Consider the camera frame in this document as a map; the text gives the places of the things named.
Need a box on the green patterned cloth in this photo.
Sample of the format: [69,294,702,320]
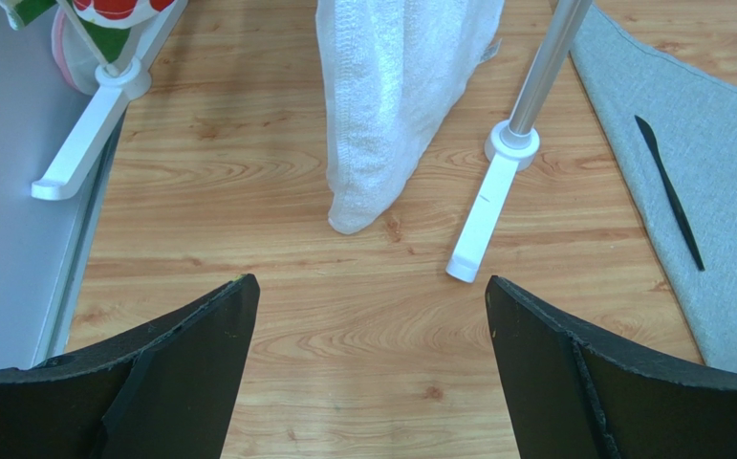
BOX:
[0,0,130,65]

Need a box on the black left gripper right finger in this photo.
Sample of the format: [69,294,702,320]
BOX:
[486,276,737,458]

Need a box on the black plastic knife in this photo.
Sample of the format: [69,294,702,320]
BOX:
[634,115,705,272]

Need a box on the red floral white cloth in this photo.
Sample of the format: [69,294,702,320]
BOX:
[72,0,174,30]

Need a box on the white towel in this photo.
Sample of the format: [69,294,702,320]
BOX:
[315,1,504,234]

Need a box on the grey cloth napkin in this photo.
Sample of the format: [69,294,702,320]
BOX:
[571,7,737,373]

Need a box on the white clothes rack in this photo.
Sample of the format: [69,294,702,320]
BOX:
[31,1,590,283]

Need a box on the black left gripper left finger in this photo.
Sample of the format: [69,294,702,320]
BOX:
[0,274,260,458]

